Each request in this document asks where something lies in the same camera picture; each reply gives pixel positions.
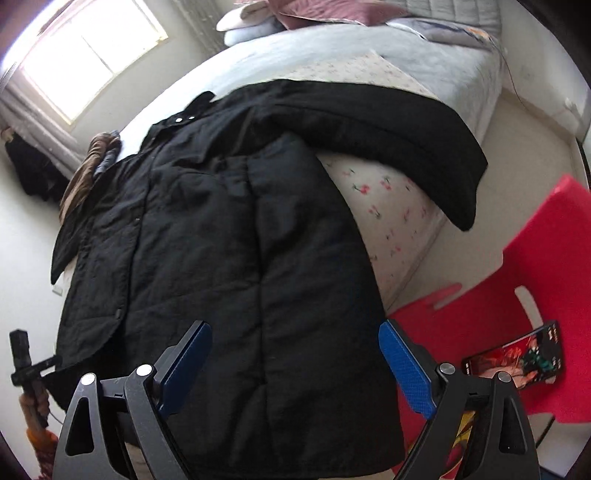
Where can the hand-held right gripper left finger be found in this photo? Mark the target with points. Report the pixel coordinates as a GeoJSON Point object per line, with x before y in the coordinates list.
{"type": "Point", "coordinates": [184, 364]}

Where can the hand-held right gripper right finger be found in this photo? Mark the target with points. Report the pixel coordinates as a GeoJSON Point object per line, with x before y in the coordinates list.
{"type": "Point", "coordinates": [406, 369]}

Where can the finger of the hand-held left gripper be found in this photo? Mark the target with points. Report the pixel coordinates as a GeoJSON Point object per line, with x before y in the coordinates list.
{"type": "Point", "coordinates": [41, 366]}
{"type": "Point", "coordinates": [19, 346]}

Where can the black quilted coat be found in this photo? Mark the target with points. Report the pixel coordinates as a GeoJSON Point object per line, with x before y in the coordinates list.
{"type": "Point", "coordinates": [231, 230]}

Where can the dark hanging clothes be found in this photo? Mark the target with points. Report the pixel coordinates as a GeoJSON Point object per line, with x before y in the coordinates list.
{"type": "Point", "coordinates": [32, 170]}

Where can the person's left hand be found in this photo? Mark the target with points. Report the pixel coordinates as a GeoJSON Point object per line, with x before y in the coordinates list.
{"type": "Point", "coordinates": [31, 406]}

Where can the smartphone with colourful screen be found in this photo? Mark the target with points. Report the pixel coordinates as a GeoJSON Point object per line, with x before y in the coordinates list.
{"type": "Point", "coordinates": [517, 360]}

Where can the cherry print bed sheet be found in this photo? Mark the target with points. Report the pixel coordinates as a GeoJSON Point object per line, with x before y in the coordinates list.
{"type": "Point", "coordinates": [392, 207]}

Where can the brown garment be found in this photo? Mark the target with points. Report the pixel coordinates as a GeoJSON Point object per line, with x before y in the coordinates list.
{"type": "Point", "coordinates": [83, 180]}

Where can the red plastic chair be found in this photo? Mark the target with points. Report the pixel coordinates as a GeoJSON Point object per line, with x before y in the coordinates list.
{"type": "Point", "coordinates": [545, 240]}

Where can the dark blue cushion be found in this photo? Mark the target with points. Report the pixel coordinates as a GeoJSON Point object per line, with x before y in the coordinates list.
{"type": "Point", "coordinates": [107, 159]}

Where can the white lace curtain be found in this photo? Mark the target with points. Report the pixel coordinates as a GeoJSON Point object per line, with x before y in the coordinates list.
{"type": "Point", "coordinates": [198, 23]}
{"type": "Point", "coordinates": [37, 124]}

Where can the window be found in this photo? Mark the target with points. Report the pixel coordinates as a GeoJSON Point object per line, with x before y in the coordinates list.
{"type": "Point", "coordinates": [92, 60]}

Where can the light blue pillow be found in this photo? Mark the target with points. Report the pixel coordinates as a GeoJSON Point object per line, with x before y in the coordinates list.
{"type": "Point", "coordinates": [254, 34]}

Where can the printed pillow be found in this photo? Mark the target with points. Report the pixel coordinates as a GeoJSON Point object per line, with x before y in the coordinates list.
{"type": "Point", "coordinates": [457, 34]}

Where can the white pillow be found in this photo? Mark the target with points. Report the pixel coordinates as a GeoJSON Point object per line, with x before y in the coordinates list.
{"type": "Point", "coordinates": [244, 16]}

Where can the grey padded headboard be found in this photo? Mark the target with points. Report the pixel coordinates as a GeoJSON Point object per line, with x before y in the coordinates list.
{"type": "Point", "coordinates": [452, 14]}

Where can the pink velvet pillow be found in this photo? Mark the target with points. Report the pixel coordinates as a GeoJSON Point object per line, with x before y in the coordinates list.
{"type": "Point", "coordinates": [323, 14]}

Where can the white wall socket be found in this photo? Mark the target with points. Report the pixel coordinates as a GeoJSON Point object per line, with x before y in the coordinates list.
{"type": "Point", "coordinates": [574, 110]}

